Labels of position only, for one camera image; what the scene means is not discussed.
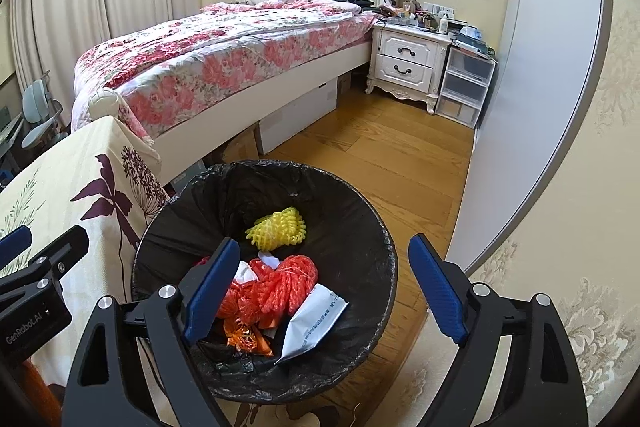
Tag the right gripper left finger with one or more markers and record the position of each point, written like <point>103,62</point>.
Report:
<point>107,385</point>

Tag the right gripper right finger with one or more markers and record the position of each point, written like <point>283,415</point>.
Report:
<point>541,385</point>

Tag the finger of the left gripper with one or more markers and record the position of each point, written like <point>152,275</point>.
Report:
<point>14,244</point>
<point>52,263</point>

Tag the orange foil wrapper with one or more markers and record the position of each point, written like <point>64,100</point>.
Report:
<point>245,338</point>

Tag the white plastic bag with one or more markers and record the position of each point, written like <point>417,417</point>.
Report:
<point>245,274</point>

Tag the red plastic bag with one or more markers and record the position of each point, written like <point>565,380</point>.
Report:
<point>240,301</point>

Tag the black lined trash bin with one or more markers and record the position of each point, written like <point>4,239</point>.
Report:
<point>345,238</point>

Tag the cluttered study desk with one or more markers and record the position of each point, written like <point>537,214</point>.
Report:
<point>9,135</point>

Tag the pale green desk chair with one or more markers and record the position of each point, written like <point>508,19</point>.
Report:
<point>43,113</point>

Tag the pink floral quilt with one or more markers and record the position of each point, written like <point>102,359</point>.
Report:
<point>166,74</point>

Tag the white tufted bed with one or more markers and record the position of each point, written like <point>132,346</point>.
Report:
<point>188,142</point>

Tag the brown cardboard box under bed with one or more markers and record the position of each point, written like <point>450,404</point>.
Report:
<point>242,146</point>

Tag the yellow foam fruit net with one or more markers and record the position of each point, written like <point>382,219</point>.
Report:
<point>282,228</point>

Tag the white cardboard box under bed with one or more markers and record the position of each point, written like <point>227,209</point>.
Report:
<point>296,116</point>

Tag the white wardrobe door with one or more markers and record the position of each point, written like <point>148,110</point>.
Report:
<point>550,60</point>

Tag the clear plastic drawer unit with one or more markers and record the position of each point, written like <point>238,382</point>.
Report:
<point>465,85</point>

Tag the white two-drawer nightstand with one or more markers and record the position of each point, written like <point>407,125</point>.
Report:
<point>407,62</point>

